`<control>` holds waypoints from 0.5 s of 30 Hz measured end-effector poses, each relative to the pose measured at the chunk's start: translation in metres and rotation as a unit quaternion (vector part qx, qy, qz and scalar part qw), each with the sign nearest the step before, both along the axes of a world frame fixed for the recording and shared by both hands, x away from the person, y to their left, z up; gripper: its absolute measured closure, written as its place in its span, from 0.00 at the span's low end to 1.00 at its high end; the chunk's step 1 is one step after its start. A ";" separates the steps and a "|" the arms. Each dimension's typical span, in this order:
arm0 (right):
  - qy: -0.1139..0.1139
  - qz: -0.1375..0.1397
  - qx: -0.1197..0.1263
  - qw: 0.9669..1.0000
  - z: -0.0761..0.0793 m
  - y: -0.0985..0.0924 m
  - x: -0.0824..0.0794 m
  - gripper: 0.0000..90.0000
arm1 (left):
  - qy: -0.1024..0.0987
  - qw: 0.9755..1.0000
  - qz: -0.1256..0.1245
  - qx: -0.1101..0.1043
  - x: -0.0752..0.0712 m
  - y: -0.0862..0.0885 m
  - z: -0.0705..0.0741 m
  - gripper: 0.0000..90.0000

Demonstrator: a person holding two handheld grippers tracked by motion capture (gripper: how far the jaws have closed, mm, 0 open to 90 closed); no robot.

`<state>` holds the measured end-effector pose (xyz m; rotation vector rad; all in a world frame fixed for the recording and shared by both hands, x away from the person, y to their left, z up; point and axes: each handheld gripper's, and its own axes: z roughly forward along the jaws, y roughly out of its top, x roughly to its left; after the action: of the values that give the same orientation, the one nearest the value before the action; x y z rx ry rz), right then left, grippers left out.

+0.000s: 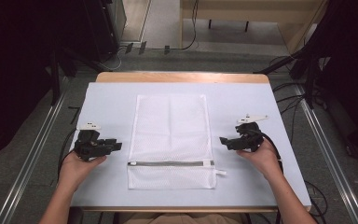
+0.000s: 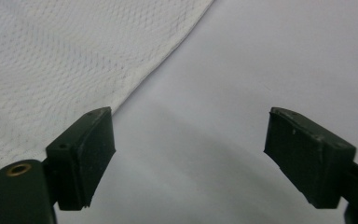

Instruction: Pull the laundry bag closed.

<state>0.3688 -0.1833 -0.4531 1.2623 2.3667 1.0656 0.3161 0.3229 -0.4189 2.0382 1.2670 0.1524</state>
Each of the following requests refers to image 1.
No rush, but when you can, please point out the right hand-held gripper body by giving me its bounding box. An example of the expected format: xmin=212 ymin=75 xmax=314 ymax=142
xmin=234 ymin=114 xmax=269 ymax=153

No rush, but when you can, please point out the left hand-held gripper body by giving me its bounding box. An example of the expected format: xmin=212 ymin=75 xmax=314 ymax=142
xmin=73 ymin=121 xmax=107 ymax=162

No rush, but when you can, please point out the person's left hand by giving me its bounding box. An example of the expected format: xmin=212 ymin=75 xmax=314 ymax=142
xmin=58 ymin=150 xmax=108 ymax=189

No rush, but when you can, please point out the person's right hand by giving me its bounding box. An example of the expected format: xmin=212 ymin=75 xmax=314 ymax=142
xmin=236 ymin=138 xmax=282 ymax=180

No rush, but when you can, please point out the white table mat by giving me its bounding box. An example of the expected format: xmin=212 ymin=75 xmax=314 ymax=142
xmin=69 ymin=81 xmax=312 ymax=209

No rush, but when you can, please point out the white mesh laundry bag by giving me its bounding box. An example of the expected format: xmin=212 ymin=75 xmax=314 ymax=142
xmin=127 ymin=93 xmax=227 ymax=190

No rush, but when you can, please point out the black metal stand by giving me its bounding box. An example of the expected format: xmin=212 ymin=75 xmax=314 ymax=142
xmin=254 ymin=46 xmax=324 ymax=110
xmin=45 ymin=46 xmax=106 ymax=106

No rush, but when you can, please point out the wooden table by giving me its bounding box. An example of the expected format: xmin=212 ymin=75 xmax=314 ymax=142
xmin=69 ymin=71 xmax=312 ymax=215

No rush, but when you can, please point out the light wooden bench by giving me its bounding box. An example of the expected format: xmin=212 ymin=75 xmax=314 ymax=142
xmin=179 ymin=0 xmax=328 ymax=54

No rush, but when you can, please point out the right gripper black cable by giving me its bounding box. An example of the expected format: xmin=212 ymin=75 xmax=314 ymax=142
xmin=252 ymin=128 xmax=284 ymax=173

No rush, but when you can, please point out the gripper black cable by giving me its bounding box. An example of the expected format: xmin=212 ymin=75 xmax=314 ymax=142
xmin=57 ymin=128 xmax=77 ymax=182
xmin=252 ymin=128 xmax=284 ymax=173

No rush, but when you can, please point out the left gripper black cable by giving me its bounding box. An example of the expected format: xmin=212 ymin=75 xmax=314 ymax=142
xmin=57 ymin=128 xmax=77 ymax=182

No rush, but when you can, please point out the bundle of black floor cables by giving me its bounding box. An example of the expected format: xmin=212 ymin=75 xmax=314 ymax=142
xmin=268 ymin=55 xmax=330 ymax=144

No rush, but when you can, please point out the metal floor rail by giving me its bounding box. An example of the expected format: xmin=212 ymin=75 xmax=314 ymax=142
xmin=0 ymin=77 xmax=70 ymax=224
xmin=293 ymin=83 xmax=358 ymax=224

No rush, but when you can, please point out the white floor cable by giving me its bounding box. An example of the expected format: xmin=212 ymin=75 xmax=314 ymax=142
xmin=101 ymin=46 xmax=129 ymax=71

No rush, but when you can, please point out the black hanging cable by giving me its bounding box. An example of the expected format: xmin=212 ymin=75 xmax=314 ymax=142
xmin=181 ymin=0 xmax=200 ymax=51

